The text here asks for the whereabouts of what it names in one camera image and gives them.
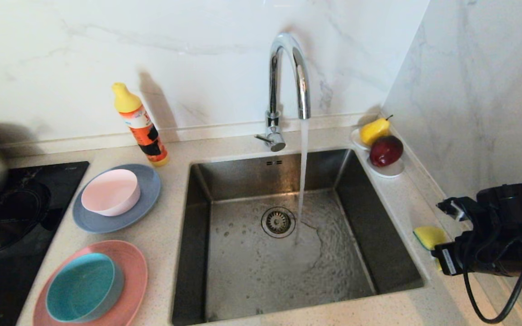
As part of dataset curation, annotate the yellow green sponge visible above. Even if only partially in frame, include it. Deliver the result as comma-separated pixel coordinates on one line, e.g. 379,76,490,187
413,225,447,271

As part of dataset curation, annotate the chrome gooseneck faucet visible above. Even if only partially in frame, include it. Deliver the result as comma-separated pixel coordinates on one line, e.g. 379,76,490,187
255,33,311,153

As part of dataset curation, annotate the orange dish soap bottle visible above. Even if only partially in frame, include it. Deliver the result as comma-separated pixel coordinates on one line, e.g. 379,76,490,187
111,82,169,167

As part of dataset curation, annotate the pink bowl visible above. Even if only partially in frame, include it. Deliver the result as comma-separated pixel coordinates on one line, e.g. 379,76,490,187
81,169,141,217

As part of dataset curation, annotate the metal sink drain strainer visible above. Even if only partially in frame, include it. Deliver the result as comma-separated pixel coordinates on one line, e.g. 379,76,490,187
261,207,296,239

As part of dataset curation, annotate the stainless steel sink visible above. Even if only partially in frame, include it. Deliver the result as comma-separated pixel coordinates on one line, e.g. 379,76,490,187
172,149,426,326

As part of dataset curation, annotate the white fruit dish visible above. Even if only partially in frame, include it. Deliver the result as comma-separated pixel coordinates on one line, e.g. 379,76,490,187
351,128,406,178

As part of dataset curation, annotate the red apple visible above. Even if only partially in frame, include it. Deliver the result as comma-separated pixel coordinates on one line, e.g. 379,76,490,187
369,135,404,168

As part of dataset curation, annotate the yellow pear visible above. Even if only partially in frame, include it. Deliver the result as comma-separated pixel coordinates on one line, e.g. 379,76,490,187
360,115,394,146

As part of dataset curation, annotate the pink plate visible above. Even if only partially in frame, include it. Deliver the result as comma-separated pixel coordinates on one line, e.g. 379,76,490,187
33,240,148,326

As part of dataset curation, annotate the blue grey plate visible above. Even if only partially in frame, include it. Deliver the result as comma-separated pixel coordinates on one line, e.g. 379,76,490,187
72,164,162,234

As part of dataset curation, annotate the teal bowl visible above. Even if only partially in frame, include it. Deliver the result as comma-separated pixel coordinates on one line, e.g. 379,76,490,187
46,253,125,323

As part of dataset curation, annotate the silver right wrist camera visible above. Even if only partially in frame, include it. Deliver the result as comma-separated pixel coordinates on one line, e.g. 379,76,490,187
436,197,470,222

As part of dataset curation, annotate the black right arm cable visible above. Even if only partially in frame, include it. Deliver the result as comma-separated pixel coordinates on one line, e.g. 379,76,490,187
463,208,522,324

